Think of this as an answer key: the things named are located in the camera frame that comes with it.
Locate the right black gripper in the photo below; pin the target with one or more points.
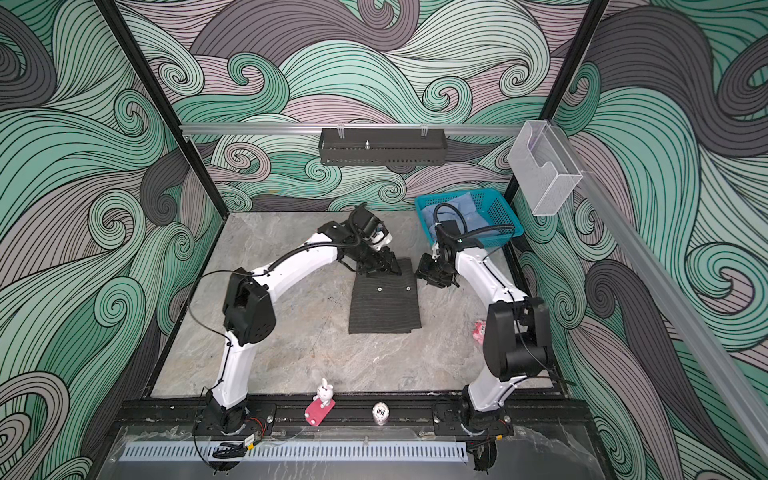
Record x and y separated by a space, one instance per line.
424 269

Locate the light blue shirt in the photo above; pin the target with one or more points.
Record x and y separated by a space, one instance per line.
461 211

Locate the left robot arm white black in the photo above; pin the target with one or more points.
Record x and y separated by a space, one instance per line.
250 296

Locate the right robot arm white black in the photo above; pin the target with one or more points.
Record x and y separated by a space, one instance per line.
517 341

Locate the aluminium rail right wall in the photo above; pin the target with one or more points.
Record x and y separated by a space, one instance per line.
738 394

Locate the white bunny on pink stand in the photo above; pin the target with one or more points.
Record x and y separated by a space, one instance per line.
321 405

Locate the pink plush toy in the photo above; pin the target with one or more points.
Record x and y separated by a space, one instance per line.
478 333

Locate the teal plastic basket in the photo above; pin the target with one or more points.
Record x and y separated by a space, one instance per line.
491 205

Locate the white slotted cable duct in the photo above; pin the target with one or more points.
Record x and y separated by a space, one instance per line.
301 451

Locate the aluminium rail back wall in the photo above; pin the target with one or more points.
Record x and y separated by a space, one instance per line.
273 128

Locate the dark grey pinstriped shirt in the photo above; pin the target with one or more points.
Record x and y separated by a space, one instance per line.
384 303

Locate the black perforated wall shelf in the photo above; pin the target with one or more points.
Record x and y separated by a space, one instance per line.
399 147

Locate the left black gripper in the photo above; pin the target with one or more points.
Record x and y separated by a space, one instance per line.
383 265

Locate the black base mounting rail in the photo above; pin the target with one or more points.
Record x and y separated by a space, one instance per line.
439 413

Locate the aluminium rail wall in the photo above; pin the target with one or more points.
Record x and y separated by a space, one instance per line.
738 394
273 128

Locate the clear acrylic wall holder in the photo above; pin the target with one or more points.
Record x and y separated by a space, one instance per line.
545 165

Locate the small white round jar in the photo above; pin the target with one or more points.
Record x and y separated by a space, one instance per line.
381 413

